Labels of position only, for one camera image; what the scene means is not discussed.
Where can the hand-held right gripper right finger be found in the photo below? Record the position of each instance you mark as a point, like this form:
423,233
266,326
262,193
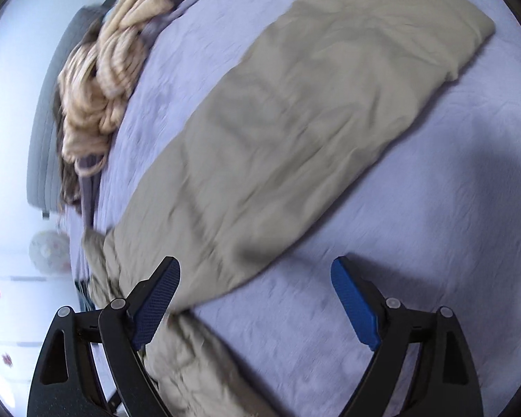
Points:
356,306

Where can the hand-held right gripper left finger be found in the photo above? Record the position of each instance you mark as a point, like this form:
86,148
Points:
158,297

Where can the beige padded coat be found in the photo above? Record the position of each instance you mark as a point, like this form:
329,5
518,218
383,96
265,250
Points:
286,130

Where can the dark blue jeans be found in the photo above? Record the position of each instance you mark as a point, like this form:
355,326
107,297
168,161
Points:
84,293

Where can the lilac embossed bedspread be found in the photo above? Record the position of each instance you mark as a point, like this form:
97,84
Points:
416,208

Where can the grey-purple sheet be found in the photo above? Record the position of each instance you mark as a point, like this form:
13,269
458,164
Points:
88,186

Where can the brown fuzzy blanket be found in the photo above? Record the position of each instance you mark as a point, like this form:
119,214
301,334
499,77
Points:
69,186

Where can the white wardrobe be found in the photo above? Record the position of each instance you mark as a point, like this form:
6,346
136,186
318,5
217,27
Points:
12,312

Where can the grey padded headboard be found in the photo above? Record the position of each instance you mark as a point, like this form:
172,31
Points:
43,139

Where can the cream striped knit blanket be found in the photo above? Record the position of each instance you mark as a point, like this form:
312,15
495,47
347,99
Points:
112,65

